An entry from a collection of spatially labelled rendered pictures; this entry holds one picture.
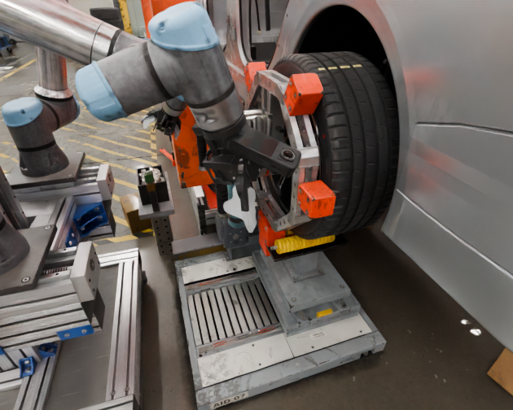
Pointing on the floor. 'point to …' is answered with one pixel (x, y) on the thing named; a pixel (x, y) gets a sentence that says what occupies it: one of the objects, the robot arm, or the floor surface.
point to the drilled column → (163, 234)
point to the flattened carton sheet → (512, 376)
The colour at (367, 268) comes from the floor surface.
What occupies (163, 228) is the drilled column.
